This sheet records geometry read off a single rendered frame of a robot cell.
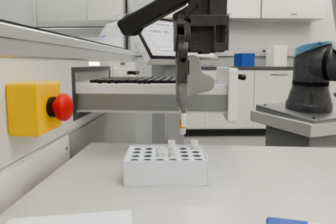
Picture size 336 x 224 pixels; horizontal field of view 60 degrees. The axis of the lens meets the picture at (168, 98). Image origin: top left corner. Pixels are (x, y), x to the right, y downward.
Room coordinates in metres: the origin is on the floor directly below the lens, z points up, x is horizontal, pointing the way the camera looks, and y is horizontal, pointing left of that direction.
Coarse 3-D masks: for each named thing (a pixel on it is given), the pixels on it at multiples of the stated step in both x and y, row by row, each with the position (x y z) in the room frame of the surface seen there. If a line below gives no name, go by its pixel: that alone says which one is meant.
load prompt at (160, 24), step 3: (156, 21) 1.67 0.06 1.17; (159, 21) 1.69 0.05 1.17; (150, 24) 1.62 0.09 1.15; (153, 24) 1.63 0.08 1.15; (156, 24) 1.65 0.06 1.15; (159, 24) 1.67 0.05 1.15; (162, 24) 1.68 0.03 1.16; (165, 24) 1.70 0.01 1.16; (168, 24) 1.72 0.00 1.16; (171, 24) 1.74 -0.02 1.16; (162, 27) 1.66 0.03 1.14; (165, 27) 1.68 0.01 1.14; (168, 27) 1.70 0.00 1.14; (171, 27) 1.71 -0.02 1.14
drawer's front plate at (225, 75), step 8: (216, 72) 0.85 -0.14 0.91; (224, 72) 0.65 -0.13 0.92; (232, 72) 0.58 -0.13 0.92; (224, 80) 0.65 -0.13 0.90; (232, 80) 0.58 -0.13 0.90; (232, 88) 0.58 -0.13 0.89; (232, 96) 0.58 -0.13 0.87; (232, 104) 0.58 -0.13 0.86; (232, 112) 0.58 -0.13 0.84; (232, 120) 0.58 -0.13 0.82
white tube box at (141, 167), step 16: (128, 160) 0.41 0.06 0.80; (144, 160) 0.41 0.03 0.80; (160, 160) 0.41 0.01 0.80; (176, 160) 0.41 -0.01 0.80; (192, 160) 0.41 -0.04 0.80; (208, 160) 0.41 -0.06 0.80; (128, 176) 0.40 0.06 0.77; (144, 176) 0.40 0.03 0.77; (160, 176) 0.40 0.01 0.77; (176, 176) 0.41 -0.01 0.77; (192, 176) 0.41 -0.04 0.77; (208, 176) 0.41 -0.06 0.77
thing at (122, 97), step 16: (80, 96) 0.62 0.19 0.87; (96, 96) 0.61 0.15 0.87; (112, 96) 0.61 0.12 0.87; (128, 96) 0.61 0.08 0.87; (144, 96) 0.61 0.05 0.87; (160, 96) 0.60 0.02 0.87; (192, 96) 0.60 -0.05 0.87; (208, 96) 0.60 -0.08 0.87; (224, 96) 0.59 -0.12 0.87; (144, 112) 0.61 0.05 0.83; (160, 112) 0.61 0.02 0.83; (176, 112) 0.60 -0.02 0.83; (192, 112) 0.60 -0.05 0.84; (208, 112) 0.60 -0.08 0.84; (224, 112) 0.60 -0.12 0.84
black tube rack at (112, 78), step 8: (96, 80) 0.66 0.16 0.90; (104, 80) 0.65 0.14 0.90; (112, 80) 0.65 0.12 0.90; (120, 80) 0.65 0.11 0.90; (128, 80) 0.65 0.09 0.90; (136, 80) 0.65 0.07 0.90; (144, 80) 0.65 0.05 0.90; (152, 80) 0.65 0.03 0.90; (160, 80) 0.64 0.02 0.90; (168, 80) 0.64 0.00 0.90
